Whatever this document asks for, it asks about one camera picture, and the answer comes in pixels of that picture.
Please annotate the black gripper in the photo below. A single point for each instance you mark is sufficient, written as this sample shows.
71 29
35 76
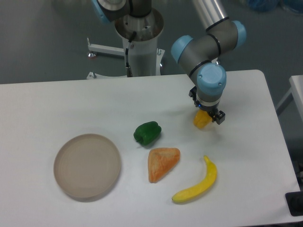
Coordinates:
210 107

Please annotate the yellow pepper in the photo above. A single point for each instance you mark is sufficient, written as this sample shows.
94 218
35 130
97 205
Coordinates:
201 119

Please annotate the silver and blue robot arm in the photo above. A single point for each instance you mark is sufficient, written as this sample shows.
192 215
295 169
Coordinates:
195 56

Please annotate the green pepper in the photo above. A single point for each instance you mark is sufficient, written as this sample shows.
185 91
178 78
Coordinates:
147 133

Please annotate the orange triangular bread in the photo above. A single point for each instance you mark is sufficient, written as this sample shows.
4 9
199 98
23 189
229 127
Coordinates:
161 161

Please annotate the yellow banana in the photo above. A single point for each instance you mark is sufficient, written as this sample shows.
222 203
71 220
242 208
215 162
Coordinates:
198 189

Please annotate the white side table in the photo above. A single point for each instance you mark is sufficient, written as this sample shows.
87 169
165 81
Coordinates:
295 93

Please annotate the black device at table edge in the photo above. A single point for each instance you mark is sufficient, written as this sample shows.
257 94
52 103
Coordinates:
295 203

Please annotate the blue bag in background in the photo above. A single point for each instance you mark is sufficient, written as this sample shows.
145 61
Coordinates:
292 6

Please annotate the beige round plate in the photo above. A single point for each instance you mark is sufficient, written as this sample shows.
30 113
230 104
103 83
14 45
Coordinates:
87 167

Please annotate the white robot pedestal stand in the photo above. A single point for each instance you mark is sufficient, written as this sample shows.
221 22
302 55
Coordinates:
140 44

